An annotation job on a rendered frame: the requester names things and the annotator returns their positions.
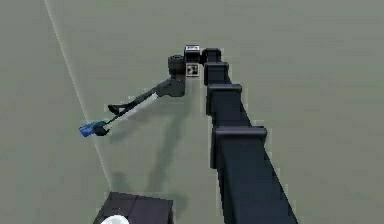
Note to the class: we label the black stand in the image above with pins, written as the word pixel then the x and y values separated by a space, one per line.
pixel 140 210

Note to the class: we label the white round object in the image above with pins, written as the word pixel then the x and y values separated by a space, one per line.
pixel 115 220

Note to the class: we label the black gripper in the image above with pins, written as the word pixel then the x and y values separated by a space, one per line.
pixel 176 75

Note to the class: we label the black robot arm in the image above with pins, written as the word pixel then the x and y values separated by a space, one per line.
pixel 240 160

